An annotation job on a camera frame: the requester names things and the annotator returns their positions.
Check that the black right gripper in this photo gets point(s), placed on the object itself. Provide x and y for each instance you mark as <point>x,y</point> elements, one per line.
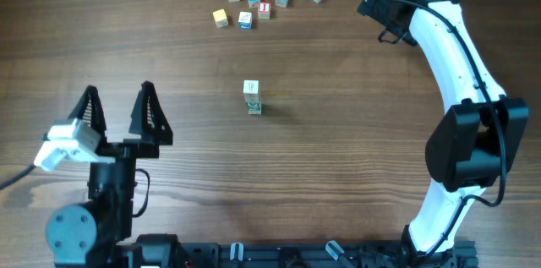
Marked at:
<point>371,7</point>

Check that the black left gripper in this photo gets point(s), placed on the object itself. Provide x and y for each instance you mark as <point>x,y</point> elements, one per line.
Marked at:
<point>149,143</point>

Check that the plain white wooden block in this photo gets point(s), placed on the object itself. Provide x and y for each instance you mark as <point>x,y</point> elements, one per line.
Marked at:
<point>252,98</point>

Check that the red letter I block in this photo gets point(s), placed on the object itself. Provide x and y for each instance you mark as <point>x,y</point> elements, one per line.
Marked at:
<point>264,11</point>

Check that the white block blue sides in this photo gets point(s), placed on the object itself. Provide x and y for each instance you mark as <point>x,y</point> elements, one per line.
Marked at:
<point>251,87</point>

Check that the white block green side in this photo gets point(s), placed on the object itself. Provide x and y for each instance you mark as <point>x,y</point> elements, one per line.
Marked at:
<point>254,108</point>

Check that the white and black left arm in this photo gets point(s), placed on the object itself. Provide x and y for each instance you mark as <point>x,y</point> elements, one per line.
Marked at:
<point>92,234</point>

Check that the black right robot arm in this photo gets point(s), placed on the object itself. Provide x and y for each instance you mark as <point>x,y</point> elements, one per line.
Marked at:
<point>472,148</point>

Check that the yellow top block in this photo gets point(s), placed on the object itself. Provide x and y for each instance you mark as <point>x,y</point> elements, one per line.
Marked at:
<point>220,17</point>

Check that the white and blue block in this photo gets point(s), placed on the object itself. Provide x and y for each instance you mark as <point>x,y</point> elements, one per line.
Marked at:
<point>245,20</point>

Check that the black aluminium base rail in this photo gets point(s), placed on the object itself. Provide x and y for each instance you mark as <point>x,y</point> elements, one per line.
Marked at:
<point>296,255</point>

